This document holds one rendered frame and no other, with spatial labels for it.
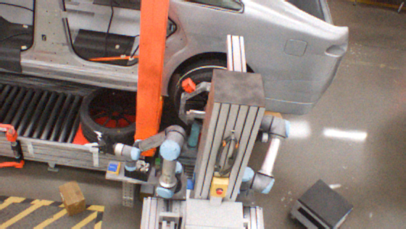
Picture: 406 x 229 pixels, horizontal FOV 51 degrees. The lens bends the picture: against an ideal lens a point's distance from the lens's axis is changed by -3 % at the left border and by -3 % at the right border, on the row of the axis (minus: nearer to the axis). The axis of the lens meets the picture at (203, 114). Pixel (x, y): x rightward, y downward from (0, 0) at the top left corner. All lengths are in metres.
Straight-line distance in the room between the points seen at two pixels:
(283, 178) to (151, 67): 2.04
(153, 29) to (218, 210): 1.21
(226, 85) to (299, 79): 1.68
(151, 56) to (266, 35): 0.97
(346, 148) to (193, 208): 2.77
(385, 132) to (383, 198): 1.00
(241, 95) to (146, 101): 1.28
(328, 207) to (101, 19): 2.81
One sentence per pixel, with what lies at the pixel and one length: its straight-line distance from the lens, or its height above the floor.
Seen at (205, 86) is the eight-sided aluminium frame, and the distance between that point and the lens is 3.53.
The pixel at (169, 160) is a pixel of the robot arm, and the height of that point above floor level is 1.35.
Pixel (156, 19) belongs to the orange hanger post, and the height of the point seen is 1.87.
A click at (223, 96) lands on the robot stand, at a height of 2.03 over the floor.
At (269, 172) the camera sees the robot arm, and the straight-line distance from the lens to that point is 3.12.
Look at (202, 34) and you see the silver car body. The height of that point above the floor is 1.46.
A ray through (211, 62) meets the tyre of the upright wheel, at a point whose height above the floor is 1.17.
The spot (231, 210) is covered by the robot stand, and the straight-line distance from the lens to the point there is 2.67.
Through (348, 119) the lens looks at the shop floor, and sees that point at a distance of 5.45.
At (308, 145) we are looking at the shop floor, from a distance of 4.93.
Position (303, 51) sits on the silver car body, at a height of 1.44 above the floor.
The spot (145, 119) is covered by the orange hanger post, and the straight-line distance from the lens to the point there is 3.43.
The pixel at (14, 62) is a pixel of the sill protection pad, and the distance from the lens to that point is 4.14.
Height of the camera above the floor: 3.43
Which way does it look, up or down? 44 degrees down
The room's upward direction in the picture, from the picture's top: 11 degrees clockwise
